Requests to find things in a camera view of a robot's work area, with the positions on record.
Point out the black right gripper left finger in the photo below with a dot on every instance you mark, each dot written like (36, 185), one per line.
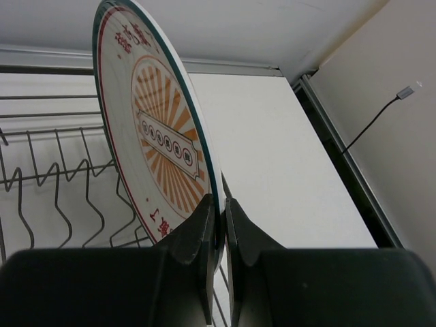
(168, 284)

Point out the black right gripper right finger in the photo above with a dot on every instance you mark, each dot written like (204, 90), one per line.
(271, 285)

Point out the white plate with sunburst print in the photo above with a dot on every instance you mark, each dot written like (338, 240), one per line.
(153, 121)

